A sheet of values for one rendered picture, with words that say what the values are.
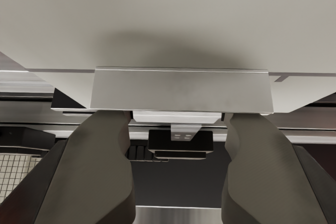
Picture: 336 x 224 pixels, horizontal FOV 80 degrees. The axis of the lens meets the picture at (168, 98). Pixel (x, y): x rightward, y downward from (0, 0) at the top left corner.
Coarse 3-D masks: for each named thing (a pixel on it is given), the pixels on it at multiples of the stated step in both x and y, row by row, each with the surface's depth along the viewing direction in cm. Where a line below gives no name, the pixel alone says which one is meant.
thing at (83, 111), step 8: (56, 88) 19; (56, 96) 19; (64, 96) 19; (56, 104) 19; (64, 104) 19; (72, 104) 19; (80, 104) 19; (64, 112) 21; (72, 112) 21; (80, 112) 20; (88, 112) 20
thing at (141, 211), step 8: (136, 208) 17; (144, 208) 17; (152, 208) 17; (160, 208) 17; (168, 208) 17; (176, 208) 17; (184, 208) 17; (192, 208) 17; (200, 208) 17; (208, 208) 17; (216, 208) 17; (136, 216) 17; (144, 216) 17; (152, 216) 17; (160, 216) 17; (168, 216) 17; (176, 216) 17; (184, 216) 17; (192, 216) 17; (200, 216) 17; (208, 216) 17; (216, 216) 17
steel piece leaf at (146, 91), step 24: (96, 72) 10; (120, 72) 10; (144, 72) 10; (168, 72) 10; (192, 72) 10; (216, 72) 10; (240, 72) 10; (264, 72) 10; (96, 96) 10; (120, 96) 10; (144, 96) 10; (168, 96) 9; (192, 96) 9; (216, 96) 9; (240, 96) 9; (264, 96) 9
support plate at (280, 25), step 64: (0, 0) 6; (64, 0) 6; (128, 0) 6; (192, 0) 6; (256, 0) 6; (320, 0) 6; (64, 64) 10; (128, 64) 10; (192, 64) 10; (256, 64) 9; (320, 64) 9
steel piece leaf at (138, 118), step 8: (136, 120) 22; (144, 120) 22; (152, 120) 22; (160, 120) 21; (168, 120) 21; (176, 120) 21; (184, 120) 21; (192, 120) 21; (200, 120) 21; (208, 120) 21
